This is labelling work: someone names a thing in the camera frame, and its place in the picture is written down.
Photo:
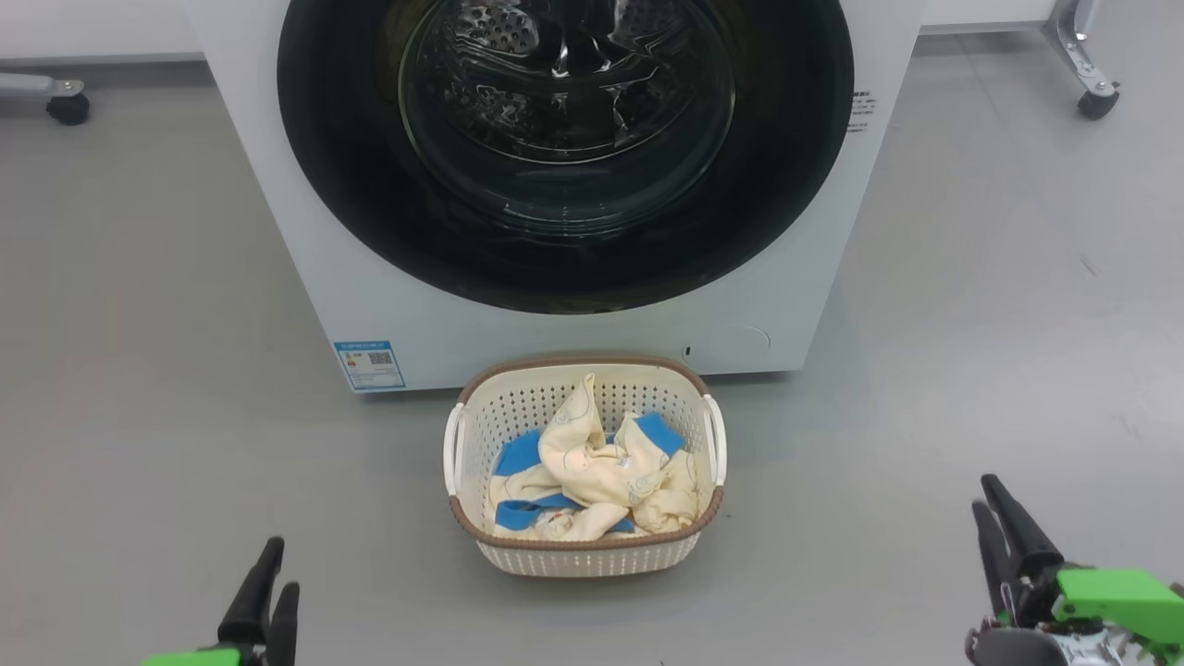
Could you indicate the white front-load washing machine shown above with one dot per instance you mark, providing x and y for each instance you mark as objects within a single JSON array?
[{"x": 370, "y": 314}]

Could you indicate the blue energy label sticker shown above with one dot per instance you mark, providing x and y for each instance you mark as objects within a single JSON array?
[{"x": 370, "y": 365}]

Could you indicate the black round glass washer door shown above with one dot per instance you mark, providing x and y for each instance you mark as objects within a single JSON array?
[{"x": 333, "y": 166}]

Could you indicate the cream bear-print pants blue cuffs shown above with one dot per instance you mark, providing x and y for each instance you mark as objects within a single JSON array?
[{"x": 518, "y": 453}]

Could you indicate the cream bear-print top blue cuffs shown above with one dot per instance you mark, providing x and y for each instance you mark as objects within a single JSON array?
[{"x": 573, "y": 453}]

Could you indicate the cream perforated basket brown rim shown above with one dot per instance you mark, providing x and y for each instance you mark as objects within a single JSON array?
[{"x": 518, "y": 407}]

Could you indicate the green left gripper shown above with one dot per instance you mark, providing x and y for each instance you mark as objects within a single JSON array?
[{"x": 199, "y": 658}]

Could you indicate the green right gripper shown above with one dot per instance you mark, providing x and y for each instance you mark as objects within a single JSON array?
[{"x": 1119, "y": 601}]

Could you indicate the grey metal caster leg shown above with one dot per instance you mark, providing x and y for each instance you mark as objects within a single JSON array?
[
  {"x": 67, "y": 107},
  {"x": 1082, "y": 55}
]

